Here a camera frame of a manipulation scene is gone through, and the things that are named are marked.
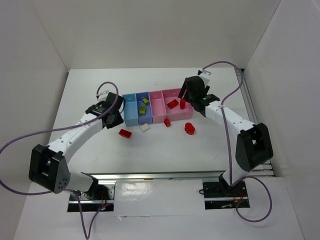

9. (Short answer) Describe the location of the green lego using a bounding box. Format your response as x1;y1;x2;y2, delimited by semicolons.
138;105;147;116
142;98;149;106

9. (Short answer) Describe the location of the white square lego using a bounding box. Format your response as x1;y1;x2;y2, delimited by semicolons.
139;123;150;133

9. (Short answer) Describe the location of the round red lego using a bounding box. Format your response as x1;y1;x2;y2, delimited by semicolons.
184;122;196;135

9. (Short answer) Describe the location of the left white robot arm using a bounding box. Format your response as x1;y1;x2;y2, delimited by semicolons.
28;92;126;197

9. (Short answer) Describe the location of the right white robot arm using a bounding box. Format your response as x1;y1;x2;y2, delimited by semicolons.
178;75;274;188

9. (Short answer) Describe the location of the light blue bin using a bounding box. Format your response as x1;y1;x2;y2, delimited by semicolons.
123;93;139;127

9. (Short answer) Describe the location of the wide pink bin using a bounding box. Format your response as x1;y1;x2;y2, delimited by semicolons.
162;88;194;122

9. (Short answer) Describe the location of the dark blue bin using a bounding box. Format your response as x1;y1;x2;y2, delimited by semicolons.
135;92;153;125

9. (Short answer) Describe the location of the narrow pink bin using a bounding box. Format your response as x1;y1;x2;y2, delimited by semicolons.
149;91;167;124

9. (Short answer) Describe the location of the small red lego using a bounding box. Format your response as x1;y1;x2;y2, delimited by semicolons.
164;118;171;128

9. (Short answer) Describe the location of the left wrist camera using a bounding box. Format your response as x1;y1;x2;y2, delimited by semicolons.
96;90;109;99

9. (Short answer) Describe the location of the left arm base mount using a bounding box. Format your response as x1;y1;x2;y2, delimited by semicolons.
67;182;116;213

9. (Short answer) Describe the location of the aluminium front rail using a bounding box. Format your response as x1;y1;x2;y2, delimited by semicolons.
89;171;223;181

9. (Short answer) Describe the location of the aluminium side rail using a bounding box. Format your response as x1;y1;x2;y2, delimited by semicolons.
235;68;274;173

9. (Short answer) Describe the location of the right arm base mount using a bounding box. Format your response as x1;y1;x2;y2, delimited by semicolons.
198;181;250;210

